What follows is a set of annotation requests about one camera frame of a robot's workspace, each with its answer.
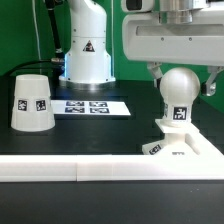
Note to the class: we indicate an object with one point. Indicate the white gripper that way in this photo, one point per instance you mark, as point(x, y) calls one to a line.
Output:
point(198, 43)

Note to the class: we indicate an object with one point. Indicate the white lamp bulb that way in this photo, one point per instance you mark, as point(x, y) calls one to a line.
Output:
point(179, 87)

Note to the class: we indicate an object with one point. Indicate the white lamp base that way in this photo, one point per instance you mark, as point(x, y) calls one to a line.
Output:
point(175, 141)

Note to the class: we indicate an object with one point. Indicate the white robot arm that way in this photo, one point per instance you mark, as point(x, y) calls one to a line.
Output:
point(87, 63)

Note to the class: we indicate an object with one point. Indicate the white lamp shade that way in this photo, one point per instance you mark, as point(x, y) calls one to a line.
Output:
point(32, 110)

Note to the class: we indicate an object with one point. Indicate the white L-shaped fence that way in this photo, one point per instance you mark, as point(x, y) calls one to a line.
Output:
point(207, 164)

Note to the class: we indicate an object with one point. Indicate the white marker sheet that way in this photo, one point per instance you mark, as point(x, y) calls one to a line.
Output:
point(101, 108)

